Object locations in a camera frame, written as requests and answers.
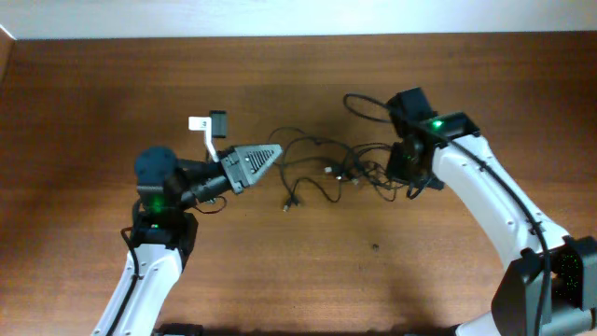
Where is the black USB cable thick plug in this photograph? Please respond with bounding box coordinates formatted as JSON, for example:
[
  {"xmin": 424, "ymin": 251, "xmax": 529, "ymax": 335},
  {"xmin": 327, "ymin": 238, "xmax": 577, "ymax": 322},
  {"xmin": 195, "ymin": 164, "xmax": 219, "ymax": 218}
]
[{"xmin": 267, "ymin": 126, "xmax": 359, "ymax": 213}]

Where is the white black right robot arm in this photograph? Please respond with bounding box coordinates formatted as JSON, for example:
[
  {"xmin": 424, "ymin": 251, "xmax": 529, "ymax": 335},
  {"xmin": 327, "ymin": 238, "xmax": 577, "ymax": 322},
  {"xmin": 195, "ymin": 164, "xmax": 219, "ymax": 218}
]
[{"xmin": 383, "ymin": 88, "xmax": 596, "ymax": 336}]

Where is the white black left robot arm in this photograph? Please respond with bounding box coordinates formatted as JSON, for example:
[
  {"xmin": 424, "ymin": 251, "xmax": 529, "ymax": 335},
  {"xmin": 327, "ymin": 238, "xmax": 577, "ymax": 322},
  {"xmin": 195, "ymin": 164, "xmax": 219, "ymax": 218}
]
[{"xmin": 92, "ymin": 144, "xmax": 283, "ymax": 335}]

